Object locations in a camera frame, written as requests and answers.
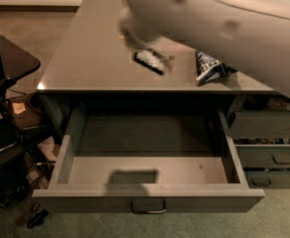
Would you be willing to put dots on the metal drawer handle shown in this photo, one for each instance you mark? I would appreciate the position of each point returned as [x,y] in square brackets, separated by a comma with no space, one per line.
[148,206]

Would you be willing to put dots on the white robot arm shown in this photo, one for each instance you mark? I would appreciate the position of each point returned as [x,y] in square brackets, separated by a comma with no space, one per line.
[252,36]

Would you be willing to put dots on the brown box with note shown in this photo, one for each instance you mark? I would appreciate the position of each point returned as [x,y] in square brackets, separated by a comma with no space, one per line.
[26,111]

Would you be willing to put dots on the grey right lower drawer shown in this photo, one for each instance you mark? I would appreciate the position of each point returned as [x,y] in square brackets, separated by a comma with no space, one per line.
[268,179]

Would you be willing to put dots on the open grey top drawer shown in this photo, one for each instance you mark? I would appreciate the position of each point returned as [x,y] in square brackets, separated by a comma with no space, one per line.
[108,160]

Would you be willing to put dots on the grey right upper drawer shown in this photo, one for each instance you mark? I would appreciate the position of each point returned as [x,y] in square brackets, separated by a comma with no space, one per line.
[261,125]

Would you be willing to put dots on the blue chip bag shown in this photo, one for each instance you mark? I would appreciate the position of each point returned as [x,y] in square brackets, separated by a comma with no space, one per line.
[209,68]

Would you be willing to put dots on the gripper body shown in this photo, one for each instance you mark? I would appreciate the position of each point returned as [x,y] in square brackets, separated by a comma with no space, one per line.
[151,9]

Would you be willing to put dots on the black round side table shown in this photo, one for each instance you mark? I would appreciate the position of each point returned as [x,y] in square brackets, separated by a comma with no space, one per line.
[17,63]

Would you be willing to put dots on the black clip on floor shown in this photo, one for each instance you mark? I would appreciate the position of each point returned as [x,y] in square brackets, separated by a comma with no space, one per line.
[38,219]

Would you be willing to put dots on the black rxbar chocolate bar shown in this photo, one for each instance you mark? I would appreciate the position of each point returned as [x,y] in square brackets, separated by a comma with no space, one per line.
[153,60]

